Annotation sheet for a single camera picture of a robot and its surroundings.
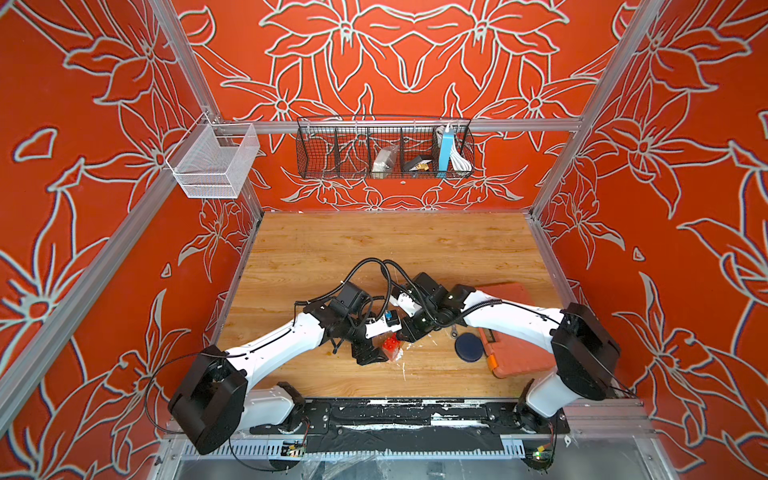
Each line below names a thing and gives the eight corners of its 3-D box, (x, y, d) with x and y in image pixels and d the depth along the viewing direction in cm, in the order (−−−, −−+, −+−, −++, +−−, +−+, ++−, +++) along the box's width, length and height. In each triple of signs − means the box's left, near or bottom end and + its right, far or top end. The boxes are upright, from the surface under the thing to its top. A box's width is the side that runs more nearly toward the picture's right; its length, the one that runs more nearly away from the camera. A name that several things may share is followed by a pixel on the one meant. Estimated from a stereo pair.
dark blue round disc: (457, 362, 84) (458, 359, 82) (452, 335, 89) (454, 332, 87) (484, 362, 84) (486, 359, 82) (478, 335, 89) (480, 332, 87)
